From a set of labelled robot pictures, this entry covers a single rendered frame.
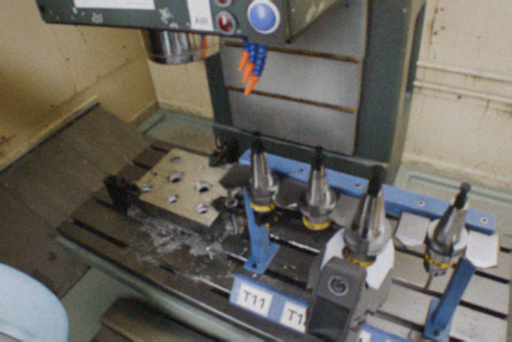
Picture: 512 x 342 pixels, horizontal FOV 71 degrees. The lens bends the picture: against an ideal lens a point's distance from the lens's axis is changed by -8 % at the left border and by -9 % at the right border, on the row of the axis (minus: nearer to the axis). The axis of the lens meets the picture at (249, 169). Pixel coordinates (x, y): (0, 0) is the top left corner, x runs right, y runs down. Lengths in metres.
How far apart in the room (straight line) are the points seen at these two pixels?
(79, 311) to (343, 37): 1.18
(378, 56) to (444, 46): 0.39
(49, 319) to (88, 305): 1.16
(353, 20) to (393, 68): 0.18
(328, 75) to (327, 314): 0.84
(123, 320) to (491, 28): 1.45
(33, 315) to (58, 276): 1.25
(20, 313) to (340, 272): 0.30
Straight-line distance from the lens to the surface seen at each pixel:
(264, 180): 0.69
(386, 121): 1.23
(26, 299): 0.25
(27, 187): 1.70
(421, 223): 0.67
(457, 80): 1.53
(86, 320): 1.38
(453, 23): 1.45
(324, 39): 1.12
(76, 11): 0.63
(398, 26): 1.10
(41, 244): 1.56
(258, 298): 0.88
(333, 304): 0.44
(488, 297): 1.02
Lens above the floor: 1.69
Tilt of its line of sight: 39 degrees down
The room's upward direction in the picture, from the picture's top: 7 degrees counter-clockwise
